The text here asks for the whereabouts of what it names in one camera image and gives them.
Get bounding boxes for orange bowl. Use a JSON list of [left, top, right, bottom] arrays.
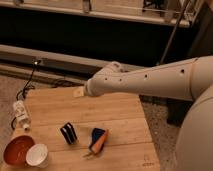
[[3, 135, 35, 166]]

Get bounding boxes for white plastic bottle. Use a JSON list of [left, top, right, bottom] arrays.
[[13, 100, 30, 130]]

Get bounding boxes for blue and orange scissors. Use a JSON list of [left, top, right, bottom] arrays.
[[86, 128, 109, 157]]

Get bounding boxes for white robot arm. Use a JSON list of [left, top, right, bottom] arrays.
[[73, 56, 213, 101]]

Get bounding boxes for black power cable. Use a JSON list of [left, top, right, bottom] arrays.
[[10, 60, 43, 131]]

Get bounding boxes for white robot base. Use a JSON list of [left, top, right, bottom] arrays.
[[174, 85, 213, 171]]

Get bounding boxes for metal pole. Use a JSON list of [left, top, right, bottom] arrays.
[[158, 0, 190, 65]]

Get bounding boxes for white robot wrist gripper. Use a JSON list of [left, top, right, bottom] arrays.
[[73, 61, 125, 98]]

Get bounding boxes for white paper cup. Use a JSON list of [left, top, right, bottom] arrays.
[[26, 144, 49, 168]]

